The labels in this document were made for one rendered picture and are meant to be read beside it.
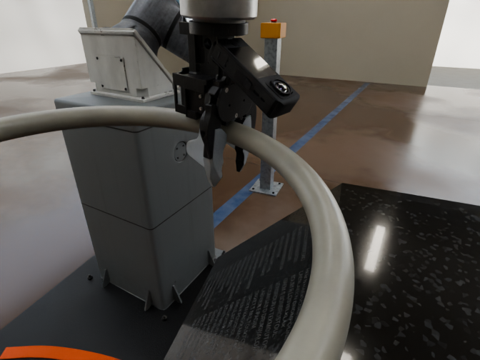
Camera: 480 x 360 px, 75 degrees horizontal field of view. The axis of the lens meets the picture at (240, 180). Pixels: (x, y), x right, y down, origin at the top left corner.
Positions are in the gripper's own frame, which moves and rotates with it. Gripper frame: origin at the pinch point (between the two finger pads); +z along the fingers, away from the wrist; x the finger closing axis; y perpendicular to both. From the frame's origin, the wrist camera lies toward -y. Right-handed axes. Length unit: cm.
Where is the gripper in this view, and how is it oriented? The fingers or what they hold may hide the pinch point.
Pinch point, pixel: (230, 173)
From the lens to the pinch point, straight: 46.7
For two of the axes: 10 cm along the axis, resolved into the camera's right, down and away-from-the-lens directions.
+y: -7.8, -3.3, 5.2
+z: -0.3, 8.6, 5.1
